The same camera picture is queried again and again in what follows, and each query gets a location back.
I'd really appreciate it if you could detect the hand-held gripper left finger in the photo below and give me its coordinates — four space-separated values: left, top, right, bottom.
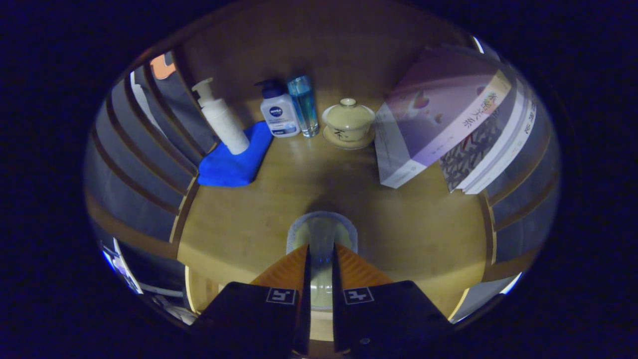
192 244 312 357

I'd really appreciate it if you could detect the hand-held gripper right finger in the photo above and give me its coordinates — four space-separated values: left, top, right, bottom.
331 243 455 356

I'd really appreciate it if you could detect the yellow and grey sponge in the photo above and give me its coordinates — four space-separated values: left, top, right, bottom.
286 211 358 312

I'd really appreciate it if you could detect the wooden countertop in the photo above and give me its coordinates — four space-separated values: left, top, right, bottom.
177 90 494 320

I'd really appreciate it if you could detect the brown wooden cabinet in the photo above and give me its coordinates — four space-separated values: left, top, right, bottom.
85 5 561 325

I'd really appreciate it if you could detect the blue cloth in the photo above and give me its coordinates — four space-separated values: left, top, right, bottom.
197 121 274 187

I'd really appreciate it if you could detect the patterned book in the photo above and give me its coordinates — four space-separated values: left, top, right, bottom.
439 100 519 192

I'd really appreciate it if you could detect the white pump bottle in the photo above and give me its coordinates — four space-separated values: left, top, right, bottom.
192 77 250 155

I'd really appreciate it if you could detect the cream lidded tea bowl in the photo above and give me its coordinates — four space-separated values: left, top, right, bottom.
321 98 376 151

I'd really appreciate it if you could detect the white bottle with blue cap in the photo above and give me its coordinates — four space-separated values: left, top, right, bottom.
254 79 301 138

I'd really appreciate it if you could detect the purple book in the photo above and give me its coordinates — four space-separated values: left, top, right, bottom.
374 47 512 189

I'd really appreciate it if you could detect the clear blue bottle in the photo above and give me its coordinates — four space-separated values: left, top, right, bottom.
286 75 320 138

